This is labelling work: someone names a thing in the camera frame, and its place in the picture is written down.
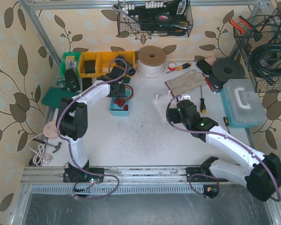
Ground brown tape roll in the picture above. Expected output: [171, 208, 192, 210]
[118, 85, 134, 102]

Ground white peg base plate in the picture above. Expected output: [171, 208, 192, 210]
[152, 90, 173, 121]

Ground blue plastic tray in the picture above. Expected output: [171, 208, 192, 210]
[110, 97, 129, 116]

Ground black orange screwdriver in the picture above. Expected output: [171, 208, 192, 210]
[200, 86, 206, 114]

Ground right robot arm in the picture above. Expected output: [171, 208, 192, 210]
[165, 99, 281, 202]

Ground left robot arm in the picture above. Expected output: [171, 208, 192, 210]
[56, 68, 127, 173]

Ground red spring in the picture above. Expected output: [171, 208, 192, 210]
[114, 98, 125, 108]

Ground dark grey pipe fitting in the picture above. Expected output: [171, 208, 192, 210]
[115, 55, 136, 76]

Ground beige work glove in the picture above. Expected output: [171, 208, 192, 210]
[165, 69, 207, 96]

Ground black rectangular block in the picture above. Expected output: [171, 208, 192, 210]
[82, 78, 93, 91]

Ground yellow storage bin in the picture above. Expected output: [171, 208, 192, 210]
[78, 51, 136, 78]

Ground black box in bin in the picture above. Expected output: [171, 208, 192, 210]
[84, 60, 96, 74]

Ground black green meter device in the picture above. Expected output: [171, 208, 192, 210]
[64, 69, 81, 92]

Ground red white tape roll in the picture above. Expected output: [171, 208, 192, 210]
[168, 62, 176, 71]

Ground small yellow black screwdriver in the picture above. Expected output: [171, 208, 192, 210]
[223, 117, 229, 128]

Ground green storage bin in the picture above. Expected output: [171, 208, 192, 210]
[59, 52, 81, 78]

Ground green cutting mat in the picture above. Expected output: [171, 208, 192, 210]
[41, 87, 79, 108]

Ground black disc spool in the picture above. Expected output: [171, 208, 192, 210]
[209, 58, 245, 88]

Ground blue clear toolbox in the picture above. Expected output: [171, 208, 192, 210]
[221, 79, 266, 128]

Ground small hammer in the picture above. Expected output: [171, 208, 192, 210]
[33, 138, 62, 153]

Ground silver wrench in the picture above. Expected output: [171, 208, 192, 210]
[112, 5, 139, 24]

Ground black tape roll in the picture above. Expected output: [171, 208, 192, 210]
[154, 13, 173, 24]

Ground white cable spool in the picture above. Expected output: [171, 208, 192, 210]
[137, 45, 166, 79]

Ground top wire basket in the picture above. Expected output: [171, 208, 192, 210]
[112, 0, 193, 40]

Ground wire basket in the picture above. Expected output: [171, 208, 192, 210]
[112, 0, 193, 40]
[229, 14, 281, 93]

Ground orange handled pliers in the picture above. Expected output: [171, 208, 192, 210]
[229, 15, 253, 35]

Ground right wire basket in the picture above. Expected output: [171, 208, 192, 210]
[229, 14, 281, 93]

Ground coiled black hose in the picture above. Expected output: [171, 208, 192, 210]
[250, 41, 281, 79]

